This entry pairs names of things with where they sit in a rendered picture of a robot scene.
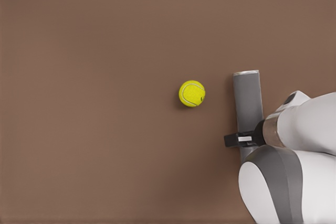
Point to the yellow tennis ball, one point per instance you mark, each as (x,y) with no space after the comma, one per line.
(191,94)

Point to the pale right gripper finger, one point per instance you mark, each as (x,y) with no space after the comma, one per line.
(244,138)

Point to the grey tennis ball tube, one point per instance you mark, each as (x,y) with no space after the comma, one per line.
(248,98)

